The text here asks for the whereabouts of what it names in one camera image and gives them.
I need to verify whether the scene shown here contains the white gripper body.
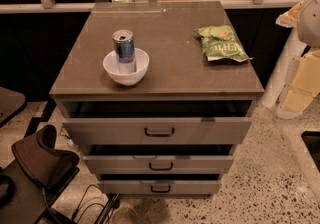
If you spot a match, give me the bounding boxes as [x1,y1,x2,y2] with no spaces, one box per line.
[276,47,320,119]

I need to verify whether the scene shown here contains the blue silver redbull can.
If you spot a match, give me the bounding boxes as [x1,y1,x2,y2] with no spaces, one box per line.
[112,30,136,74]

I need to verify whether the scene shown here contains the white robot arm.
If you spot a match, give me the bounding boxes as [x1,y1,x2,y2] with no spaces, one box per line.
[276,0,320,119]

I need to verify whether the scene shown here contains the white bowl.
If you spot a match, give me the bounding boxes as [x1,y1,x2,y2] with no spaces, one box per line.
[103,48,149,86]

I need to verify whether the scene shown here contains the white pole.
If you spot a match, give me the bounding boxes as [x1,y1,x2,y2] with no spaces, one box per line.
[260,28,306,108]

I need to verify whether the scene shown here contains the green chip bag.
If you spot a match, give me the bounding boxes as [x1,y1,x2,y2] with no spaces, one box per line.
[194,25,250,63]

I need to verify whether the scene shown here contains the top grey drawer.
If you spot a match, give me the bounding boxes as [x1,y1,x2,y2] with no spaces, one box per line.
[63,117,251,145]

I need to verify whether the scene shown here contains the grey drawer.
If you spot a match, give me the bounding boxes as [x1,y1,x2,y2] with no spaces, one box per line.
[98,180,221,196]
[83,155,233,174]
[63,117,251,145]

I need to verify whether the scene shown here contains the grey drawer cabinet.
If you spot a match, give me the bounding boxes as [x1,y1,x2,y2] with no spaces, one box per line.
[50,2,263,182]

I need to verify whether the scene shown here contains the middle grey drawer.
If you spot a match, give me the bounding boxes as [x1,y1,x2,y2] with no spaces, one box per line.
[83,155,233,174]

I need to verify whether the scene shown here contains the green packet behind glass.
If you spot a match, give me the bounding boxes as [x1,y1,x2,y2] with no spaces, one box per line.
[112,0,135,3]

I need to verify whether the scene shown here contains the bottom grey drawer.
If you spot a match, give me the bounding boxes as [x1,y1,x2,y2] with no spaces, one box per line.
[98,180,221,196]

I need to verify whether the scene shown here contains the dark brown chair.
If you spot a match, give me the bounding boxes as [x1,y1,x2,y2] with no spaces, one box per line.
[0,125,79,224]

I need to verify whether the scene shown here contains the dark side table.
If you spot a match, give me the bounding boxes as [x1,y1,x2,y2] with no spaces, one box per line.
[0,87,26,127]

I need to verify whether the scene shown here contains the black floor cable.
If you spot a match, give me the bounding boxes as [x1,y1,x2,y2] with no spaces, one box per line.
[71,183,111,222]

